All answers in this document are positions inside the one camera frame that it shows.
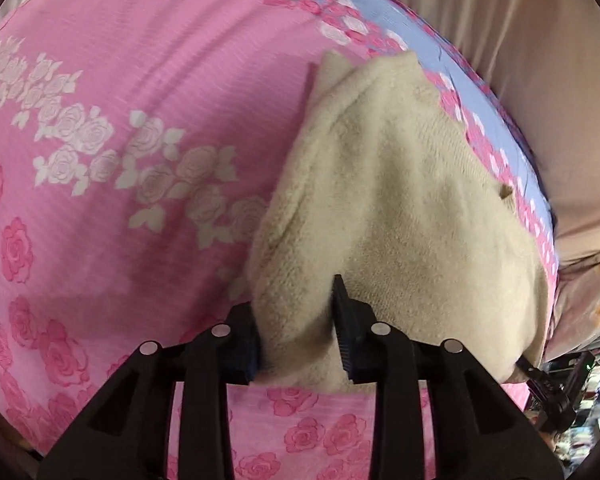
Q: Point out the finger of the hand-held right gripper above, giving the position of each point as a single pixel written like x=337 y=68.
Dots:
x=530 y=372

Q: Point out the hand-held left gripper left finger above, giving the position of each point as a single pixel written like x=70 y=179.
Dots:
x=251 y=357

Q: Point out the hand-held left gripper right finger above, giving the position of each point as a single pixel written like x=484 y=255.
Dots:
x=342 y=332

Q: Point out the beige sweater with black hearts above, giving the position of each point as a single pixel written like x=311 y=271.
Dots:
x=405 y=220

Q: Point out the blurred colourful clutter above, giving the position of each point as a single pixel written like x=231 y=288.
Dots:
x=590 y=410

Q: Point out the light printed cloth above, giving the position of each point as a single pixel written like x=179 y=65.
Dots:
x=587 y=300

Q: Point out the pink rose printed bed sheet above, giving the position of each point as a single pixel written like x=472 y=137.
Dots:
x=130 y=135

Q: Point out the beige curtain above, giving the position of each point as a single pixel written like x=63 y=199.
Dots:
x=505 y=60

